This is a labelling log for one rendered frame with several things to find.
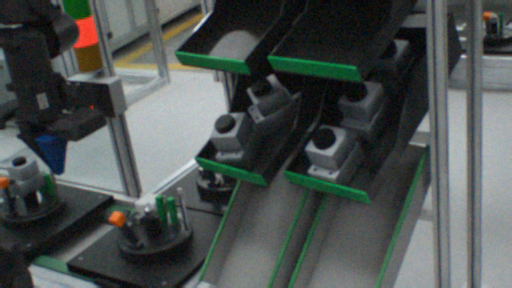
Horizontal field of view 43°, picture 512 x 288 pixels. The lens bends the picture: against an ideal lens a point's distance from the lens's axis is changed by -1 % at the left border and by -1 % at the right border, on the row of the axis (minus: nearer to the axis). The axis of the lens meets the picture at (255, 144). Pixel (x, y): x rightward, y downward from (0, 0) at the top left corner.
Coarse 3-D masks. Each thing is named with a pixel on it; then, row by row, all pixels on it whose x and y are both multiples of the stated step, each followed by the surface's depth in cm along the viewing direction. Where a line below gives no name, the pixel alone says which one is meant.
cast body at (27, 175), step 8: (16, 160) 134; (24, 160) 134; (32, 160) 136; (8, 168) 135; (16, 168) 133; (24, 168) 134; (32, 168) 135; (16, 176) 134; (24, 176) 134; (32, 176) 136; (40, 176) 137; (16, 184) 134; (24, 184) 134; (32, 184) 136; (40, 184) 138; (16, 192) 135; (24, 192) 134
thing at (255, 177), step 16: (272, 48) 104; (240, 80) 100; (288, 80) 103; (304, 80) 91; (320, 80) 94; (240, 96) 101; (304, 96) 92; (320, 96) 94; (240, 112) 101; (304, 112) 92; (288, 128) 95; (304, 128) 93; (208, 144) 97; (272, 144) 94; (288, 144) 91; (208, 160) 98; (256, 160) 93; (272, 160) 89; (240, 176) 91; (256, 176) 88; (272, 176) 90
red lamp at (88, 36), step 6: (90, 18) 124; (78, 24) 123; (84, 24) 123; (90, 24) 124; (84, 30) 124; (90, 30) 124; (84, 36) 124; (90, 36) 125; (96, 36) 126; (78, 42) 124; (84, 42) 124; (90, 42) 125; (96, 42) 126
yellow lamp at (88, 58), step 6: (78, 48) 125; (84, 48) 125; (90, 48) 125; (96, 48) 126; (78, 54) 126; (84, 54) 125; (90, 54) 126; (96, 54) 126; (78, 60) 126; (84, 60) 126; (90, 60) 126; (96, 60) 127; (102, 60) 128; (78, 66) 127; (84, 66) 126; (90, 66) 126; (96, 66) 127; (102, 66) 128
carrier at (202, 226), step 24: (144, 216) 120; (168, 216) 126; (192, 216) 129; (216, 216) 128; (96, 240) 125; (120, 240) 120; (144, 240) 119; (168, 240) 118; (192, 240) 121; (72, 264) 119; (96, 264) 118; (120, 264) 117; (144, 264) 116; (168, 264) 115; (192, 264) 114
